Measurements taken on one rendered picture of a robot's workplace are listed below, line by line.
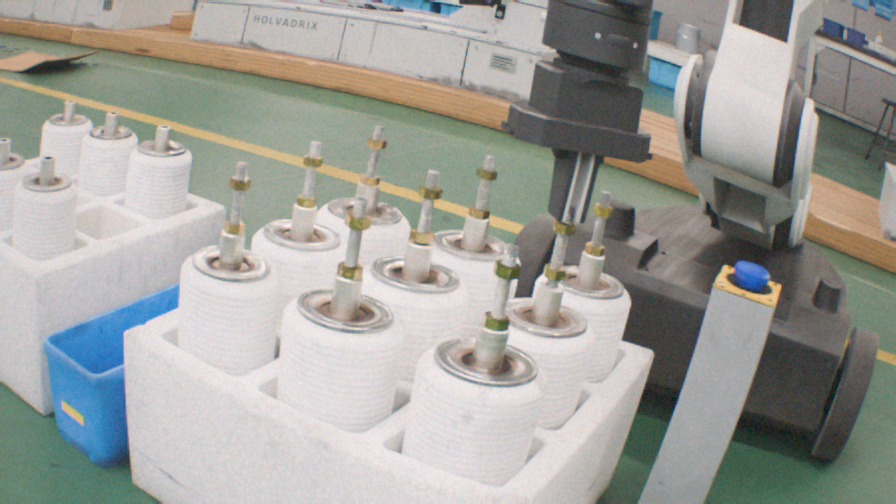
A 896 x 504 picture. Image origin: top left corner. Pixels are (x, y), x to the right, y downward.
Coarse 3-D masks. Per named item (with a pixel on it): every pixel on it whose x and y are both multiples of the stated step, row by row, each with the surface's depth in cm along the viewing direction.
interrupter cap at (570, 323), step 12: (516, 300) 86; (528, 300) 86; (516, 312) 83; (528, 312) 84; (564, 312) 85; (576, 312) 85; (516, 324) 80; (528, 324) 81; (540, 324) 82; (564, 324) 83; (576, 324) 83; (552, 336) 80; (564, 336) 80; (576, 336) 81
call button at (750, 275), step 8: (736, 264) 82; (744, 264) 82; (752, 264) 82; (736, 272) 81; (744, 272) 80; (752, 272) 80; (760, 272) 80; (736, 280) 82; (744, 280) 81; (752, 280) 80; (760, 280) 80; (768, 280) 81; (752, 288) 80; (760, 288) 81
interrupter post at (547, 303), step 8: (544, 288) 82; (552, 288) 82; (560, 288) 82; (536, 296) 83; (544, 296) 82; (552, 296) 82; (560, 296) 82; (536, 304) 82; (544, 304) 82; (552, 304) 82; (560, 304) 82; (536, 312) 82; (544, 312) 82; (552, 312) 82; (536, 320) 82; (544, 320) 82; (552, 320) 82
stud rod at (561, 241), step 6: (570, 210) 80; (570, 216) 80; (564, 222) 80; (570, 222) 81; (558, 234) 81; (558, 240) 81; (564, 240) 81; (558, 246) 81; (564, 246) 81; (558, 252) 81; (564, 252) 81; (552, 258) 82; (558, 258) 81; (552, 264) 82; (558, 264) 81; (552, 282) 82
